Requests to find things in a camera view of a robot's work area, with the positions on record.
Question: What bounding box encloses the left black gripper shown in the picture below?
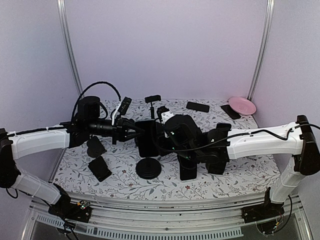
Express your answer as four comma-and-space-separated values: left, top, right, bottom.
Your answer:
87, 116, 145, 144

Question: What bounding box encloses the black folding stand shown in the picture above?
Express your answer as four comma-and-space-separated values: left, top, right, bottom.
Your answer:
86, 136, 107, 158

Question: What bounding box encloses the tall black phone stand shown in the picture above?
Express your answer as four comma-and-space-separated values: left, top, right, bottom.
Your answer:
135, 157, 162, 180
144, 94, 161, 119

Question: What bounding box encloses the blue-edged phone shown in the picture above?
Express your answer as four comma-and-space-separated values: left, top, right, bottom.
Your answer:
205, 162, 226, 175
216, 122, 232, 132

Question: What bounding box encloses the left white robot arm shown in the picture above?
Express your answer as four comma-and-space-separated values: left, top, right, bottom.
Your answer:
0, 96, 145, 217

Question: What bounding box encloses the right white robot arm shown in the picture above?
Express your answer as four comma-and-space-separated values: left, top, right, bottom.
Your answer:
157, 110, 320, 218

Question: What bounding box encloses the black phone small left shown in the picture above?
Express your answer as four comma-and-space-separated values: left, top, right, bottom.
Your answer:
88, 156, 112, 182

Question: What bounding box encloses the black phone under plate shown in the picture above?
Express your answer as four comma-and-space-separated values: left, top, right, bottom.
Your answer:
220, 104, 241, 120

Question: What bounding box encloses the floral patterned table mat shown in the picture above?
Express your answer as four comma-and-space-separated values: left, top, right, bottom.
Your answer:
52, 138, 280, 201

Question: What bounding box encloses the pink plate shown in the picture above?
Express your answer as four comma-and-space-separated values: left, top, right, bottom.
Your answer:
228, 97, 257, 116

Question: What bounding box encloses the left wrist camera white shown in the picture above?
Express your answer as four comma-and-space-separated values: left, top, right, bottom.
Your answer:
111, 96, 132, 125

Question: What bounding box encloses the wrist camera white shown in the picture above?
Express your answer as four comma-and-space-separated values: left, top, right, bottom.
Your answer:
111, 96, 132, 125
156, 106, 174, 125

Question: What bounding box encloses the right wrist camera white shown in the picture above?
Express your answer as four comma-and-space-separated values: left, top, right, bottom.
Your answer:
156, 106, 174, 125

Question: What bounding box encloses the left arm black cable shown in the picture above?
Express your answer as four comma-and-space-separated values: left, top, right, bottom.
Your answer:
71, 81, 123, 126

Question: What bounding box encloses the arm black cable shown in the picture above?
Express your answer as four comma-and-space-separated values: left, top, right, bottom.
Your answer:
152, 122, 320, 161
71, 81, 123, 126

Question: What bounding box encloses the aluminium front rail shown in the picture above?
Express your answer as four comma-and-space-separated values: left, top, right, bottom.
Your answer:
21, 193, 313, 240

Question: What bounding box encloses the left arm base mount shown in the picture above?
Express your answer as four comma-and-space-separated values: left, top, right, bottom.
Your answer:
48, 195, 93, 223

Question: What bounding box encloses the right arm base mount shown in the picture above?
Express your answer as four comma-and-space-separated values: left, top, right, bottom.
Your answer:
241, 187, 285, 235

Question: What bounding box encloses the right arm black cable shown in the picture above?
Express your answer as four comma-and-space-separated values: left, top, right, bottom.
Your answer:
152, 122, 320, 161

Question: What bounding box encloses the left aluminium frame post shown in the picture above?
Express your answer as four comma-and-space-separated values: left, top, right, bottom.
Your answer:
56, 0, 84, 96

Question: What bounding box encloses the aluminium frame post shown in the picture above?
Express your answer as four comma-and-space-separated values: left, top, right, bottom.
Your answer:
247, 0, 276, 102
56, 0, 84, 96

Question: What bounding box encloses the right aluminium frame post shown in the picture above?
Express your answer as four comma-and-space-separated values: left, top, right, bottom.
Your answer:
247, 0, 276, 102

